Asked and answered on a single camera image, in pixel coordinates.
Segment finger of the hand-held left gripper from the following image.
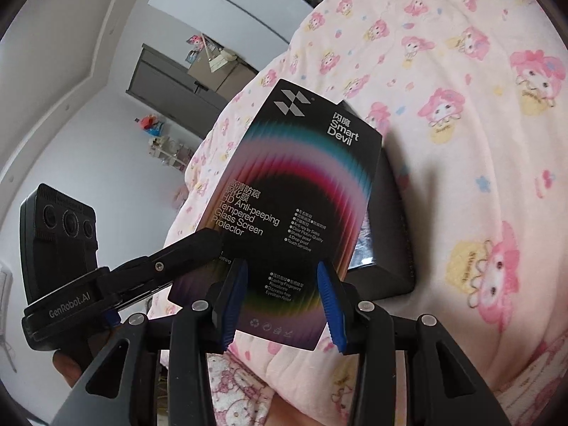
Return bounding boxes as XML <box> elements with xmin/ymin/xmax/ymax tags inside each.
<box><xmin>108</xmin><ymin>227</ymin><xmax>223</xmax><ymax>308</ymax></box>

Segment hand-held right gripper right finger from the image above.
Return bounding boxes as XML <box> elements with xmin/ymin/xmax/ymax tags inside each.
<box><xmin>316</xmin><ymin>261</ymin><xmax>511</xmax><ymax>426</ymax></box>

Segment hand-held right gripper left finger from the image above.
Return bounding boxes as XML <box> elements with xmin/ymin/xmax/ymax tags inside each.
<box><xmin>51</xmin><ymin>258</ymin><xmax>249</xmax><ymax>426</ymax></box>

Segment black cardboard box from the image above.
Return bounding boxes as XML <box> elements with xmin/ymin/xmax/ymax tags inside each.
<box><xmin>346</xmin><ymin>142</ymin><xmax>419</xmax><ymax>301</ymax></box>

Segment black rainbow screen protector package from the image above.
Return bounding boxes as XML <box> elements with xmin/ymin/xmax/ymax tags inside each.
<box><xmin>168</xmin><ymin>79</ymin><xmax>383</xmax><ymax>351</ymax></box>

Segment person's left hand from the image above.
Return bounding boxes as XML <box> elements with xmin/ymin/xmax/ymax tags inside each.
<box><xmin>52</xmin><ymin>350</ymin><xmax>89</xmax><ymax>387</ymax></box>

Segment white storage shelf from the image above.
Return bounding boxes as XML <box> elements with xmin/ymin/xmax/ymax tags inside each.
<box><xmin>148</xmin><ymin>135</ymin><xmax>195</xmax><ymax>172</ymax></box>

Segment grey wardrobe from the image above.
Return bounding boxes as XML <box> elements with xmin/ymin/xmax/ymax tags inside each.
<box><xmin>126</xmin><ymin>43</ymin><xmax>259</xmax><ymax>113</ymax></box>

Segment brown cardboard box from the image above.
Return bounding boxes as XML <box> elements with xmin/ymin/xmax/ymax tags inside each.
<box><xmin>186</xmin><ymin>47</ymin><xmax>260</xmax><ymax>95</ymax></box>

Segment pink cartoon printed blanket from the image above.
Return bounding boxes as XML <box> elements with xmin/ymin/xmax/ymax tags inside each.
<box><xmin>148</xmin><ymin>0</ymin><xmax>568</xmax><ymax>426</ymax></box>

